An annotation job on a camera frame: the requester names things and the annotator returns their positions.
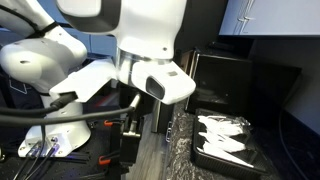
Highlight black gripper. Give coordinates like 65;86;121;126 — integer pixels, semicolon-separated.
119;111;144;165

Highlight orange black clamp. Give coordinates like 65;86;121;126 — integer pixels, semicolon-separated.
98;149;122;167
103;118;126;128

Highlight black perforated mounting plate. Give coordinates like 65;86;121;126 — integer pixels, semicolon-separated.
0;104;130;180

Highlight tall black silver appliance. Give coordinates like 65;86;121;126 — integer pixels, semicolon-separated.
151;0;231;135

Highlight white plastic utensil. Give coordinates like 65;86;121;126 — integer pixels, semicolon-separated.
202;142;255;169
197;114;243;136
199;131;247;154

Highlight black cutlery tray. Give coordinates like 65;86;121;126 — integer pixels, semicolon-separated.
192;107;269;180

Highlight stainless black microwave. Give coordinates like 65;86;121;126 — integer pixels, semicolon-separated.
181;46;255;118

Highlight white upper cabinets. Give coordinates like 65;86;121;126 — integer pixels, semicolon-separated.
218;0;320;37

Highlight silver lower cabinet handle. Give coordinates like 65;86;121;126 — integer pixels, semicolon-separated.
165;120;174;143

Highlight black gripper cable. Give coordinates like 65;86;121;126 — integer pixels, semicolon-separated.
0;93;142;127

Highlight black base cable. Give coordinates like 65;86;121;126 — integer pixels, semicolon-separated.
24;141;60;180
13;141;44;180

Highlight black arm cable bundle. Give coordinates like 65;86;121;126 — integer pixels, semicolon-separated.
0;3;79;118

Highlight dark upper cabinet handle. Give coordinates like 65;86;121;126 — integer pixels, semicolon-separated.
233;0;249;35
241;0;257;35

